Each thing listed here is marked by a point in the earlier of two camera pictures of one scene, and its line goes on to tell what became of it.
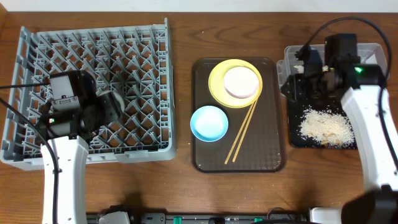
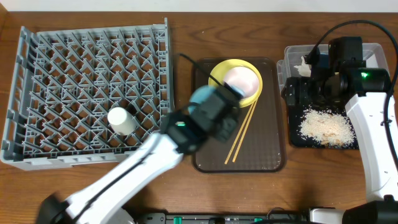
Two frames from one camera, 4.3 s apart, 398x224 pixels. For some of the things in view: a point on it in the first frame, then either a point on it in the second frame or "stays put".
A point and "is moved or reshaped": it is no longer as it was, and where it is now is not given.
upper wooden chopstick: (239, 134) stays put
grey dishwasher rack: (132, 58) stays put
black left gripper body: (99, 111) → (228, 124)
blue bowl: (209, 123) is moved or reshaped
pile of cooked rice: (327, 127) stays put
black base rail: (161, 218) stays put
